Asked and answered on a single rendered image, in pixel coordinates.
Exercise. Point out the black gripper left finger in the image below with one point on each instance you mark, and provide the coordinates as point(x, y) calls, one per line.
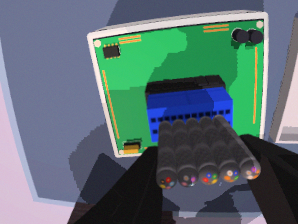
point(135, 199)

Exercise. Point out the green circuit board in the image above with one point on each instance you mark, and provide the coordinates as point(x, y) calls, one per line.
point(174, 54)

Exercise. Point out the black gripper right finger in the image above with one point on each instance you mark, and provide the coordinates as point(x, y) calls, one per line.
point(276, 187)

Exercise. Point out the dark blue work mat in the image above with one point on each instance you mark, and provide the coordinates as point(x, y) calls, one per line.
point(54, 108)

